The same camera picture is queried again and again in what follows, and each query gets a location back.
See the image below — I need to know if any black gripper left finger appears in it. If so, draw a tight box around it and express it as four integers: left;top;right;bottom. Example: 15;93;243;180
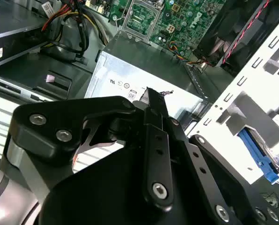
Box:
1;87;175;211

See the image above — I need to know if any hard disk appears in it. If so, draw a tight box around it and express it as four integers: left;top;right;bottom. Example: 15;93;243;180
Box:
238;125;279;186

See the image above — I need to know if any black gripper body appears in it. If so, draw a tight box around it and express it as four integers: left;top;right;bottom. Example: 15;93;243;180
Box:
38;140;216;225

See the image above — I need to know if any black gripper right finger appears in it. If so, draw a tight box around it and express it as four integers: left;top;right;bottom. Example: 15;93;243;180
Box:
148;87;279;225

